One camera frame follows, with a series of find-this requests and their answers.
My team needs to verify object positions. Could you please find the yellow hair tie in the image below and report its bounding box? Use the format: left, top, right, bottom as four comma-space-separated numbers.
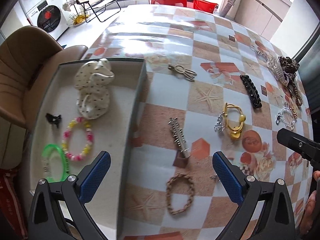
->
223, 102, 247, 140

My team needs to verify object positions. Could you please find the black chain hair clip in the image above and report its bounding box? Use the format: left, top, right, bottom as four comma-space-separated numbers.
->
240, 75, 262, 109

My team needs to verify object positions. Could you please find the silver charm pendant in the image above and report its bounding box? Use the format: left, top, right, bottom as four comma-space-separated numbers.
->
214, 112, 226, 133

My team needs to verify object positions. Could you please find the tan braided bracelet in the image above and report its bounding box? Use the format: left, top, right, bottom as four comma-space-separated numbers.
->
165, 173, 195, 216

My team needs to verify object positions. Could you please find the silver spiked hair clip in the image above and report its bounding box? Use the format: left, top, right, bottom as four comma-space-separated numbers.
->
168, 117, 190, 159

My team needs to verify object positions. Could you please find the grey jewelry tray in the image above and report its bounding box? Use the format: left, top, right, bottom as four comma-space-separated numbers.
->
29, 57, 146, 239

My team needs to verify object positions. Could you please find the right hand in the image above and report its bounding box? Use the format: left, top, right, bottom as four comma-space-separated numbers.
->
298, 170, 320, 236

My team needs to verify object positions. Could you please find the red printed fabric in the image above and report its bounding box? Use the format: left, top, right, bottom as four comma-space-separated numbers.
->
1, 169, 28, 239

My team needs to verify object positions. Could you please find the green translucent bangle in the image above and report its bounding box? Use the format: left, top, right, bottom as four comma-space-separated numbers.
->
41, 144, 70, 183

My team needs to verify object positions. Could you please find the clear hair claw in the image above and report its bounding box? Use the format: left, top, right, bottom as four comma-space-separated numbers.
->
266, 55, 289, 86

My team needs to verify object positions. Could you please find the small black hair claw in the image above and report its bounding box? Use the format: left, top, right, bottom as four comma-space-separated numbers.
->
46, 113, 62, 128

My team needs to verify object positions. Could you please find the patterned tablecloth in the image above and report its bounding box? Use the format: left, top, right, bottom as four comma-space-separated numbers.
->
86, 5, 312, 239

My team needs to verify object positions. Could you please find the gold bunny hair clip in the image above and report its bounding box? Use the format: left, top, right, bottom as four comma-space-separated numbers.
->
168, 64, 197, 82

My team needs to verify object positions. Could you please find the white polka dot scrunchie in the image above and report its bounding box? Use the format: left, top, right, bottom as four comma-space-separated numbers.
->
74, 58, 115, 120

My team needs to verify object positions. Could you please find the brown leather chair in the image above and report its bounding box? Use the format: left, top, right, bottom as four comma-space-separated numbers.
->
0, 26, 88, 131

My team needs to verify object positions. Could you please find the red plastic bucket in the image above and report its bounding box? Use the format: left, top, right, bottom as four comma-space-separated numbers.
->
193, 0, 219, 14

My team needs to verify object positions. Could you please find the yellow flower bowl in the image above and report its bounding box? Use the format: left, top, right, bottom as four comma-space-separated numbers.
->
69, 14, 89, 27

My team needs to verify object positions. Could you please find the white washing machine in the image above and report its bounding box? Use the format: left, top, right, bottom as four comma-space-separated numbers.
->
19, 0, 68, 40

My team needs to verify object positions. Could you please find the black folding chair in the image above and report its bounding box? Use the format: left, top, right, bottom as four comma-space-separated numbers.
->
76, 0, 121, 23

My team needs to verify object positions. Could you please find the silver chain bracelet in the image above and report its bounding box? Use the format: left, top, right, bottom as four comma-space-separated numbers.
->
275, 106, 297, 131

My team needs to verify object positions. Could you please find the brown bead chain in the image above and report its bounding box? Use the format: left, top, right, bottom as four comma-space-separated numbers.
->
285, 72, 304, 119

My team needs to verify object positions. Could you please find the pink yellow bead bracelet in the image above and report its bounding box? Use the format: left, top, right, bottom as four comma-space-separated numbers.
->
61, 116, 94, 162

